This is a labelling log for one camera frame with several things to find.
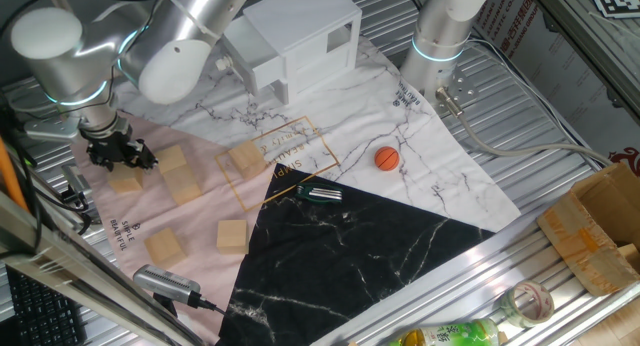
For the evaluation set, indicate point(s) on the aluminium frame post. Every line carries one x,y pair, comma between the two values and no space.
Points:
75,268

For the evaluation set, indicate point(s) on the silver depth camera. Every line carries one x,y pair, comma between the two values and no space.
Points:
165,283

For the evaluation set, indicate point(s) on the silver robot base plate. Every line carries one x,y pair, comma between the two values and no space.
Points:
462,88

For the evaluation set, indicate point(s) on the black keyboard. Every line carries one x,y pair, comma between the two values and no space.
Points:
42,313

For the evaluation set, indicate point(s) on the black white marker board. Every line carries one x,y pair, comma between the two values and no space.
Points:
617,0

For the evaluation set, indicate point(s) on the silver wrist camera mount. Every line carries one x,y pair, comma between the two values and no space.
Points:
52,128

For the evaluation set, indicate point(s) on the green tea bottle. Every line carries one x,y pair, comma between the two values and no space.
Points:
450,334

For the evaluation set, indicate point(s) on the orange pole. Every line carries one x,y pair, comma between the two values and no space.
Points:
10,176

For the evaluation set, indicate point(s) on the white plastic drawer cabinet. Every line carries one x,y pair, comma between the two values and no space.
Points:
305,26

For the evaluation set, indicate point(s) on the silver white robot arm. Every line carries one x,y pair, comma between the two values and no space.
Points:
440,26

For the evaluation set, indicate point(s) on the plain wooden cube block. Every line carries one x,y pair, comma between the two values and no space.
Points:
184,188
232,237
171,160
246,161
127,182
165,248

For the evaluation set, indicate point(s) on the green holder with silver bits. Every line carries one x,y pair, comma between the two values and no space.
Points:
320,193

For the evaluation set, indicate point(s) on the clear tape roll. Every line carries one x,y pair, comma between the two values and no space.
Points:
527,303

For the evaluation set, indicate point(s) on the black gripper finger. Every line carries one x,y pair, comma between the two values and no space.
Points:
144,156
100,160

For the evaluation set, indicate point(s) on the marble pink black cloth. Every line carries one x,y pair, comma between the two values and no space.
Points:
350,246

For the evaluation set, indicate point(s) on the brown cardboard box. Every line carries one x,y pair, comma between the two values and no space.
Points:
590,231

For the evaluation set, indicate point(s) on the small orange basketball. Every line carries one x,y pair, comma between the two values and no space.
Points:
387,158

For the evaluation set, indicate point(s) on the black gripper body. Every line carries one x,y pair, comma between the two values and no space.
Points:
114,143

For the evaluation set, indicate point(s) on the white sheet with red print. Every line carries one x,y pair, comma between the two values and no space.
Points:
560,71

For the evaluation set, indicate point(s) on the aluminium frame beam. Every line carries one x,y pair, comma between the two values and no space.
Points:
590,41

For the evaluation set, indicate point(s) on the small gray clamped device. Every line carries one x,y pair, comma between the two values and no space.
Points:
75,183

